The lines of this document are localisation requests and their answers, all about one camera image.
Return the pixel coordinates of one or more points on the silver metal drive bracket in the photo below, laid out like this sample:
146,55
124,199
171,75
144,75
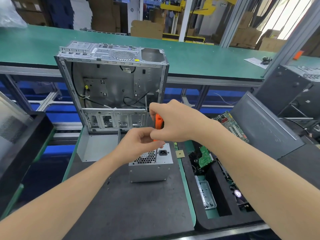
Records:
206,193

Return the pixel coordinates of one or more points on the brown cardboard box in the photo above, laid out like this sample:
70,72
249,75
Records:
147,29

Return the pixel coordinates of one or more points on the person's left forearm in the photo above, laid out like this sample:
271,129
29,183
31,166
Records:
62,197

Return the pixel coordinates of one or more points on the orange screwdriver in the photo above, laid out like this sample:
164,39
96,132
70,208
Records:
158,121

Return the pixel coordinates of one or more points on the person's left thumb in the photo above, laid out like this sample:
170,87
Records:
153,145

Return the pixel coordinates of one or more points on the person's right hand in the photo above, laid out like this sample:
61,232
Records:
182,122

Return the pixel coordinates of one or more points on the person's right thumb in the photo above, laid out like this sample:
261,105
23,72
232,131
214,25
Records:
160,136

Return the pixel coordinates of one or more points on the silver open computer case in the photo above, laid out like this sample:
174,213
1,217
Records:
112,84

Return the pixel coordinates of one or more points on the white paper sheet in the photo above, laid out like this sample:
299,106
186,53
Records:
255,62

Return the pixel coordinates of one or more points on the grey computer side panel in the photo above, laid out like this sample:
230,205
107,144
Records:
265,127

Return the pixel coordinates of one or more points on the person's right forearm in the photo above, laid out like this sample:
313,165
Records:
262,177

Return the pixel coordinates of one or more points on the silver power supply unit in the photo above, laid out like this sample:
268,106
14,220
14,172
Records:
150,167

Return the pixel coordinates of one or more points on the black foam parts tray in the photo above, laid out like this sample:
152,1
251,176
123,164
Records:
222,194

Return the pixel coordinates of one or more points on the black work mat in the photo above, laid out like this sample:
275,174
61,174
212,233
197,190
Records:
140,209

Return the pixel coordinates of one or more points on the yellow machine frame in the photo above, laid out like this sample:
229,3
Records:
175,7

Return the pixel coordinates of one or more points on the square processor chip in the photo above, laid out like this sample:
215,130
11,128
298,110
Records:
180,154

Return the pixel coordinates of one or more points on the small green circuit board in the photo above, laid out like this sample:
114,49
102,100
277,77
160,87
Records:
203,156

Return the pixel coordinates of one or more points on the black computer case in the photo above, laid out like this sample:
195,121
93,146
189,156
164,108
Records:
17,144
287,89

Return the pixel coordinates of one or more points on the grey bent metal panel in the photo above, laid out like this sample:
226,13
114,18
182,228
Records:
96,147

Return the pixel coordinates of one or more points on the grey aluminium pillar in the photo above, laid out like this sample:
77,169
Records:
232,21
292,39

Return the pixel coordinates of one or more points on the black cooling fan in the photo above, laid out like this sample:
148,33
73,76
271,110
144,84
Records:
240,196

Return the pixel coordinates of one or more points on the person's left hand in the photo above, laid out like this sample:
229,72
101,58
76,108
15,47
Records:
131,147

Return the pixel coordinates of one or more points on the clear plastic bag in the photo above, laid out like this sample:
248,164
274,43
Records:
10,12

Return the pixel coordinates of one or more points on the stack of cardboard boxes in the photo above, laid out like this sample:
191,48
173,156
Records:
105,14

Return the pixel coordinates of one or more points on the large green motherboard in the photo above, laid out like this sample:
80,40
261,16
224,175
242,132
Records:
232,124

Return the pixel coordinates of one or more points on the small orange object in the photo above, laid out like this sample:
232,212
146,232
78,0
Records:
298,55

